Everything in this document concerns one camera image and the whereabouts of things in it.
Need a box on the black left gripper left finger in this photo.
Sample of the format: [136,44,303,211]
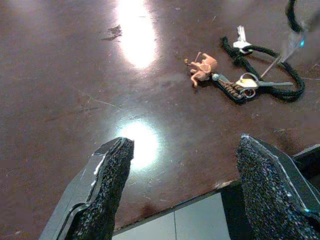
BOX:
[38,136,135,240]

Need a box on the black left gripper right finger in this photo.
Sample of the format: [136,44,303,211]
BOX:
[235,133,320,240]

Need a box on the long silver key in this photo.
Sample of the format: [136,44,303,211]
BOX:
[235,72,294,98]

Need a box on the brown braided key fob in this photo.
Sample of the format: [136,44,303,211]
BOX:
[211,73,247,105]

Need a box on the small silver key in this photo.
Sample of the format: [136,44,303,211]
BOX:
[232,25,253,54]

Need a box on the black cord loop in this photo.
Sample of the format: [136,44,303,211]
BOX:
[219,36,306,102]

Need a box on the orange octopus keychain charm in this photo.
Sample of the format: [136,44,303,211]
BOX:
[184,51,218,88]

